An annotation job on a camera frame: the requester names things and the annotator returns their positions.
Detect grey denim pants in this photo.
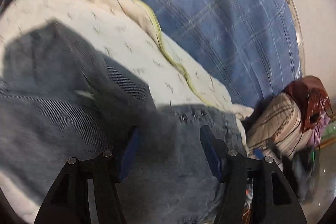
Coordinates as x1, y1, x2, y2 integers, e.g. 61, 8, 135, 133
1, 22, 245, 223

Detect beige striped pillow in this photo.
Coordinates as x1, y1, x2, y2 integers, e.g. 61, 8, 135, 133
246, 93, 313, 165

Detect dark red glossy bag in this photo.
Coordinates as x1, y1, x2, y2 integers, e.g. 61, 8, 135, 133
283, 76, 333, 132

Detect cream leaf-print blanket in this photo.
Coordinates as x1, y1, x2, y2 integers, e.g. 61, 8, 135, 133
1, 0, 253, 223

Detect blue plaid duvet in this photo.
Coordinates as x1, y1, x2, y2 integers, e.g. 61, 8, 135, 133
142, 0, 301, 107

